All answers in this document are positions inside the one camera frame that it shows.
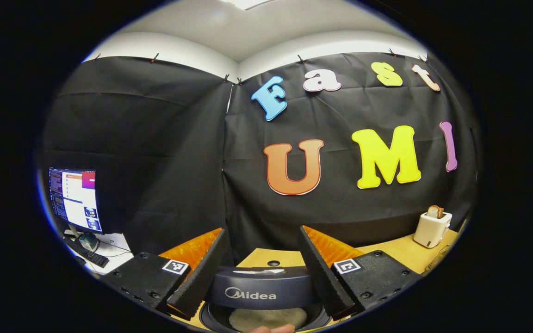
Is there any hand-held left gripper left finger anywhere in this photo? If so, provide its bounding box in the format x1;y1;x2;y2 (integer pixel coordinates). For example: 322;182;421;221
102;228;228;320

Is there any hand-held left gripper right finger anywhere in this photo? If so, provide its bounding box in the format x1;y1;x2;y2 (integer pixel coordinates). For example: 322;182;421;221
300;225;422;320

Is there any dark grey rice cooker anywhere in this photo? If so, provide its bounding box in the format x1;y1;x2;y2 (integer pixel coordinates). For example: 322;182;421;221
199;266;334;333

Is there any white rice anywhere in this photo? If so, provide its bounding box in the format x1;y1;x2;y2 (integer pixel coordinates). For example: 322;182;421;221
229;308;309;332

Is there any white side table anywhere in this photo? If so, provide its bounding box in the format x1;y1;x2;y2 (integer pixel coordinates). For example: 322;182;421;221
63;229;134;276

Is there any white toaster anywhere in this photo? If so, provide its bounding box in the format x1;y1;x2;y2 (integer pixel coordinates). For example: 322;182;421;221
413;212;453;249

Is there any black keyboard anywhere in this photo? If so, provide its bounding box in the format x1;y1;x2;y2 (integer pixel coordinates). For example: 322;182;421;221
65;237;110;269

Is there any small teal object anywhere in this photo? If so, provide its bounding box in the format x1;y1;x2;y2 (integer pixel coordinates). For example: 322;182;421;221
79;233;99;252

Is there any computer monitor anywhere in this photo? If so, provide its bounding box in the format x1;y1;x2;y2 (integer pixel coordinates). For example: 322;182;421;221
48;167;103;233

